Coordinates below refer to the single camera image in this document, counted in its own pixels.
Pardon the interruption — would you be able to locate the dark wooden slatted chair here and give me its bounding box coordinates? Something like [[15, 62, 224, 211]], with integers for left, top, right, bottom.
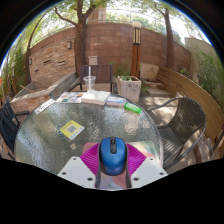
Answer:
[[78, 64, 115, 93]]

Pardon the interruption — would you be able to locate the yellow square card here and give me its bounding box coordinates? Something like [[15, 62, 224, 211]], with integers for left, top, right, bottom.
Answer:
[[59, 119, 85, 140]]

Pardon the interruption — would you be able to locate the low stone ledge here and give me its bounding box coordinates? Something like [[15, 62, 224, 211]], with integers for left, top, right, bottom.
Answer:
[[11, 71, 78, 113]]

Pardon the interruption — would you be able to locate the curved wooden bench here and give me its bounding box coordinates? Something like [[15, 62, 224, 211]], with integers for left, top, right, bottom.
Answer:
[[156, 66, 224, 144]]

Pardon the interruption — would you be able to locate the white paper strip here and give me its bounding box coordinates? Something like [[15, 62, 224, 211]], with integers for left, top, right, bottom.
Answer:
[[34, 98, 56, 115]]

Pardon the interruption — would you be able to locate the thin leaning tree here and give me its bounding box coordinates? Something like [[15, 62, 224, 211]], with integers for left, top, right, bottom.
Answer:
[[24, 13, 48, 85]]

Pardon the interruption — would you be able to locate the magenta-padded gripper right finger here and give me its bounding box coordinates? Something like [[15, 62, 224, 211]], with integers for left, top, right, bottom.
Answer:
[[125, 142, 168, 190]]

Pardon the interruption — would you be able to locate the wooden garden lamp post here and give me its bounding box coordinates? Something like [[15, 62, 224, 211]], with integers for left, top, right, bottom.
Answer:
[[130, 21, 143, 78]]

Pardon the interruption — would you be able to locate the white wall box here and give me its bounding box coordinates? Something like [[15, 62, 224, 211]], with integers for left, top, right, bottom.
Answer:
[[87, 55, 99, 66]]

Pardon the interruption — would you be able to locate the white book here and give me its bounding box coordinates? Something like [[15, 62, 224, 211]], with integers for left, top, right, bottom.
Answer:
[[80, 89, 111, 106]]

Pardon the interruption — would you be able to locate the blue computer mouse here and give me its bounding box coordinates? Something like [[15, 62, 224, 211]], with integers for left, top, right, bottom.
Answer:
[[98, 136, 128, 177]]

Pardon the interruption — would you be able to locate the floral print mouse pad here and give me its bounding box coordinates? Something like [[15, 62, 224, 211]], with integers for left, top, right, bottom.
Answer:
[[81, 139, 160, 191]]

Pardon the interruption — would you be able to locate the slender dark tree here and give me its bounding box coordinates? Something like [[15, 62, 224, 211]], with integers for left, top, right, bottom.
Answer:
[[154, 3, 176, 70]]

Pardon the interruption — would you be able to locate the beige stone block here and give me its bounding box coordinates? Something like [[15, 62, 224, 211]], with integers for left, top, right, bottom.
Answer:
[[139, 63, 160, 83]]

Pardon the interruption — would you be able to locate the green marker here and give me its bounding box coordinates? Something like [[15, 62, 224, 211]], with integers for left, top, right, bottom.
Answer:
[[123, 102, 143, 115]]

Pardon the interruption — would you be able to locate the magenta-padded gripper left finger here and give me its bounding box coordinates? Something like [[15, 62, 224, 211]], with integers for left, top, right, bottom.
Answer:
[[57, 143, 102, 190]]

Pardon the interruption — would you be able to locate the black slatted chair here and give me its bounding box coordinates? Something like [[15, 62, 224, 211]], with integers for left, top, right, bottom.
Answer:
[[0, 106, 30, 160]]

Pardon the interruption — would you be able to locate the dark wicker chair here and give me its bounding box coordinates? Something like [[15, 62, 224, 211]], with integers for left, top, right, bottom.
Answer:
[[147, 96, 208, 170]]

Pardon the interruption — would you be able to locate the white square planter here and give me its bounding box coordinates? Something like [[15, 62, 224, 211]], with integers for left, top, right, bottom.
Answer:
[[115, 75, 143, 104]]

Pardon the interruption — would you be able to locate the clear plastic cup with straw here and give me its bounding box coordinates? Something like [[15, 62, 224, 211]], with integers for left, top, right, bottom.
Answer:
[[82, 65, 97, 93]]

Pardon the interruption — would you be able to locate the colourful magazine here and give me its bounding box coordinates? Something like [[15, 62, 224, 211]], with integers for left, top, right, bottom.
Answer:
[[55, 91, 86, 104]]

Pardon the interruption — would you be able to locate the thick tree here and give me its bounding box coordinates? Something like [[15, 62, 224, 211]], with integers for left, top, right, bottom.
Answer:
[[54, 0, 111, 78]]

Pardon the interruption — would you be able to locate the thin pale book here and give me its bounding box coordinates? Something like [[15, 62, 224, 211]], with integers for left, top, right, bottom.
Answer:
[[105, 95, 128, 108]]

